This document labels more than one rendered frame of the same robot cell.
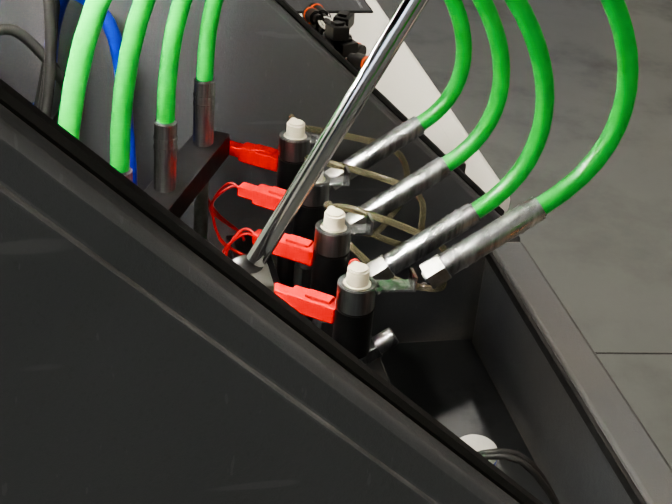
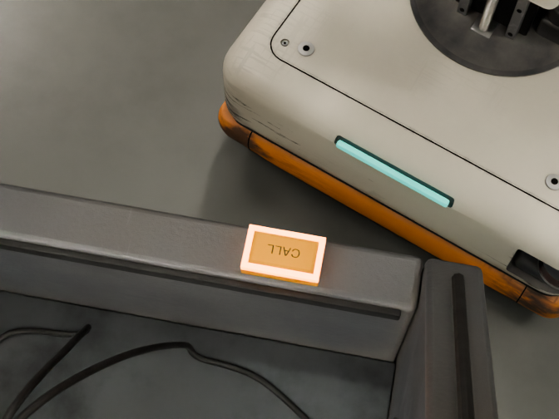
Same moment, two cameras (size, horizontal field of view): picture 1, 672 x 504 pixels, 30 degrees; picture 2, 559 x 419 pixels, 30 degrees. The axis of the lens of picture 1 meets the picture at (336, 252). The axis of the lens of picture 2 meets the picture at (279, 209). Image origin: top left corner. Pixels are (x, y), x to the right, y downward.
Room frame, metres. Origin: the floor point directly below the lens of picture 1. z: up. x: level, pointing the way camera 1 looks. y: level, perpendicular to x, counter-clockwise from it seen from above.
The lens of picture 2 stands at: (0.51, -0.09, 1.58)
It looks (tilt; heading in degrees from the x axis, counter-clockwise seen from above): 67 degrees down; 294
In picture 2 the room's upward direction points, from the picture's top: 1 degrees clockwise
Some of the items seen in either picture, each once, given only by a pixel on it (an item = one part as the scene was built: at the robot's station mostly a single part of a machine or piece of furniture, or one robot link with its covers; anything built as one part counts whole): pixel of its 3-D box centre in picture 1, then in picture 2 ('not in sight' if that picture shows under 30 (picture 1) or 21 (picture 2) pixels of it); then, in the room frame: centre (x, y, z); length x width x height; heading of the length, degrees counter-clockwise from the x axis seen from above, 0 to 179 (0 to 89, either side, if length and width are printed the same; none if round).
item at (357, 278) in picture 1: (356, 282); not in sight; (0.76, -0.02, 1.10); 0.02 x 0.02 x 0.03
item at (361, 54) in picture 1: (332, 33); not in sight; (1.50, 0.03, 1.01); 0.23 x 0.11 x 0.06; 15
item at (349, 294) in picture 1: (359, 399); not in sight; (0.76, -0.03, 1.00); 0.05 x 0.03 x 0.21; 105
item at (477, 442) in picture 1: (475, 452); not in sight; (0.91, -0.15, 0.84); 0.04 x 0.04 x 0.01
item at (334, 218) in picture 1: (333, 227); not in sight; (0.83, 0.00, 1.10); 0.02 x 0.02 x 0.03
